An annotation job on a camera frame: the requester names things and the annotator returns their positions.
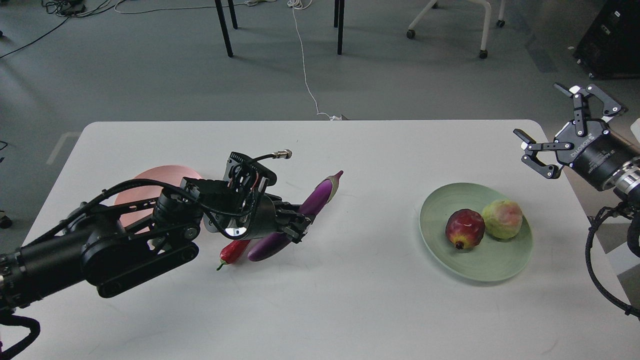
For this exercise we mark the black equipment case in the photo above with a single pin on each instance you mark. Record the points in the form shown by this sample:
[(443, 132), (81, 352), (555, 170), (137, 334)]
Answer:
[(610, 48)]

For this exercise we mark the red pomegranate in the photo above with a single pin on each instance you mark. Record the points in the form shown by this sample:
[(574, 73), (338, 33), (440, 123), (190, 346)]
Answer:
[(465, 229)]

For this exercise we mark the pink plate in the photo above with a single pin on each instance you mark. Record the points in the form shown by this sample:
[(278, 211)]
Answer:
[(171, 174)]

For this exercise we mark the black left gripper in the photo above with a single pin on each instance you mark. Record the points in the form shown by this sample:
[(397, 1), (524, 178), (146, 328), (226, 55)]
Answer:
[(265, 214)]

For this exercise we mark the red chili pepper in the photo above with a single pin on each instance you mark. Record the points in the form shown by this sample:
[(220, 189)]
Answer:
[(232, 252)]

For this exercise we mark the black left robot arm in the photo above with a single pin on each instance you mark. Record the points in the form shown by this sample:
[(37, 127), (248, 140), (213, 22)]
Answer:
[(140, 229)]

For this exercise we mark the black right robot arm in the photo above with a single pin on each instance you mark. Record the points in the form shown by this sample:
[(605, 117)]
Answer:
[(591, 103)]

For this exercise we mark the green plate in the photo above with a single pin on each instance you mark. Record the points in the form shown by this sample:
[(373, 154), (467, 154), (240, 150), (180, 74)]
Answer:
[(493, 259)]

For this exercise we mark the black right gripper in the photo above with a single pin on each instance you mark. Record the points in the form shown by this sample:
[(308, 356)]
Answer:
[(595, 152)]

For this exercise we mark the green pink guava fruit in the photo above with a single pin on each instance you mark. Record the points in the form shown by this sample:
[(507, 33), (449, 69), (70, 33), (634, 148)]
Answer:
[(503, 218)]

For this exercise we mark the purple eggplant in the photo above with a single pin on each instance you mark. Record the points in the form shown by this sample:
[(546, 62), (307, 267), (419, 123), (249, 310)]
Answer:
[(323, 193)]

